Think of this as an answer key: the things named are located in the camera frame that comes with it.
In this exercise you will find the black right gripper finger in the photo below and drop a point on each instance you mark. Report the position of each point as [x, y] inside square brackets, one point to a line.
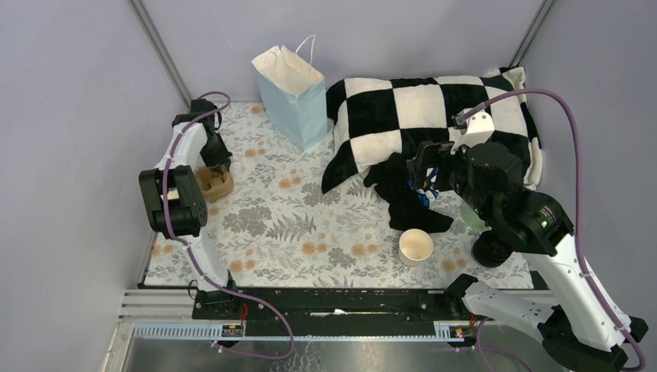
[434, 154]
[422, 179]

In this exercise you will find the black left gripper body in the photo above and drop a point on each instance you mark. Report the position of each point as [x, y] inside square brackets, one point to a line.
[214, 152]

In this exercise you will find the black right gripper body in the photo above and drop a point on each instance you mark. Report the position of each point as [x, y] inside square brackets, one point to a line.
[459, 183]

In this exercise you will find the brown cardboard cup carrier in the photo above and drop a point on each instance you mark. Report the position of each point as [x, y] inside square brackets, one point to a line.
[215, 184]

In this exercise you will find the single white paper cup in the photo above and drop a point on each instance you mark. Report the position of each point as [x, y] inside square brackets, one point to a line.
[415, 247]

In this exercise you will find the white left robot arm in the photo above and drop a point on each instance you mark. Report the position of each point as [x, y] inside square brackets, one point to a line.
[194, 170]

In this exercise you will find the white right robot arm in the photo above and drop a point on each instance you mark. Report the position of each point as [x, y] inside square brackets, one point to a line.
[579, 331]

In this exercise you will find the black cloth with daisy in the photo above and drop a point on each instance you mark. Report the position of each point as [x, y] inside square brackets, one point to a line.
[390, 180]

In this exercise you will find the pale green plastic cup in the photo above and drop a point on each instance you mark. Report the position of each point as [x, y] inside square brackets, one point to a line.
[470, 218]

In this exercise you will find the black white checkered pillow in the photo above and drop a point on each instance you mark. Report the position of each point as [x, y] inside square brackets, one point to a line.
[374, 118]

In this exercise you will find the stack of black lids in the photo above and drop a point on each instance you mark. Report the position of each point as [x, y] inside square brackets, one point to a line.
[490, 251]

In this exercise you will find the light blue paper bag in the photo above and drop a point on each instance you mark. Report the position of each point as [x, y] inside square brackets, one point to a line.
[293, 92]

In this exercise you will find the floral patterned table mat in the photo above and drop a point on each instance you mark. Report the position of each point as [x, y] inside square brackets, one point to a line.
[278, 229]

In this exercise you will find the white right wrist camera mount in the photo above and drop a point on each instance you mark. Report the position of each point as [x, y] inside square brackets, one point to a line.
[476, 129]

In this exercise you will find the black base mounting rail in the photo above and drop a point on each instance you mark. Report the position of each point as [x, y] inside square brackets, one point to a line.
[332, 312]

